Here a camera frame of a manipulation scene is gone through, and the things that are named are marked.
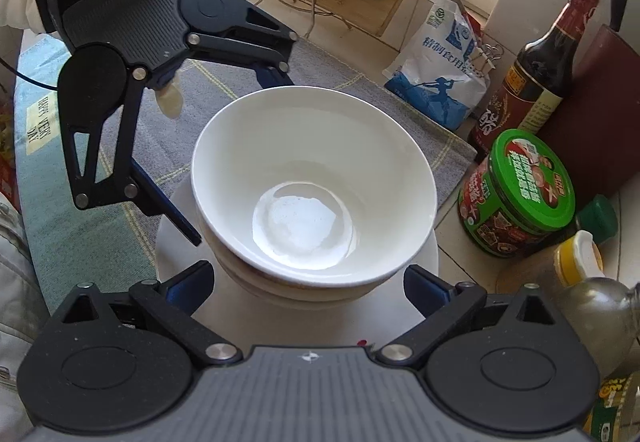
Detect white plate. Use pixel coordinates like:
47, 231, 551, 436
155, 175, 441, 353

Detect green cap small jar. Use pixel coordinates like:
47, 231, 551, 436
575, 194, 618, 245

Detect yellow lid spice jar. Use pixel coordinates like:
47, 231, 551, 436
495, 230, 604, 295

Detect left gloved hand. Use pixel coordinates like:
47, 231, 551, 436
154, 74, 183, 119

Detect green lid sauce jar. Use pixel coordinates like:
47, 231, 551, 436
458, 129, 576, 258

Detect cooking oil bottle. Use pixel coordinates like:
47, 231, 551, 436
584, 370, 640, 442

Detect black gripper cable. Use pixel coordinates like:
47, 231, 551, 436
0, 56, 59, 88

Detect grey green checked towel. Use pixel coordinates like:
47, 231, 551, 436
14, 40, 474, 310

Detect white floral bowl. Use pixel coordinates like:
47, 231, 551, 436
214, 253, 378, 310
191, 86, 437, 287
196, 211, 390, 288

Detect dark red knife block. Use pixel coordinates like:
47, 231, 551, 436
538, 0, 639, 205

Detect dark vinegar bottle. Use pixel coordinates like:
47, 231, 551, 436
469, 0, 599, 157

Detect clear bottle red cap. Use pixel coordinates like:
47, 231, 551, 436
556, 277, 639, 378

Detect white blue salt bag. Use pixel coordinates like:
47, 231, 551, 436
383, 0, 495, 131

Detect binder clips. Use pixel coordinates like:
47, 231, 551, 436
469, 42, 504, 76

